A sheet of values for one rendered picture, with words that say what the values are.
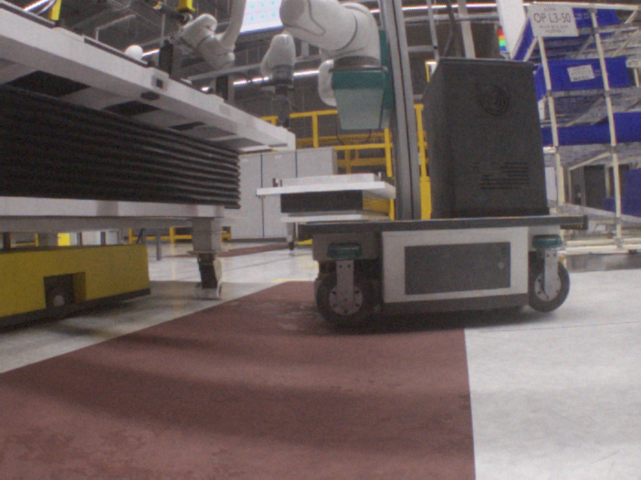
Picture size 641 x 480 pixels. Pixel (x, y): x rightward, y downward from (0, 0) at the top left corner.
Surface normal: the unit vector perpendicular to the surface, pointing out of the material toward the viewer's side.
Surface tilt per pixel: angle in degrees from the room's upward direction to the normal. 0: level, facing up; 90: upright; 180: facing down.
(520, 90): 90
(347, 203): 90
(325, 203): 90
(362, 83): 90
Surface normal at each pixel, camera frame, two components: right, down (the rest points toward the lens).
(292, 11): -0.58, 0.12
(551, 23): -0.26, 0.02
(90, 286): 0.95, -0.04
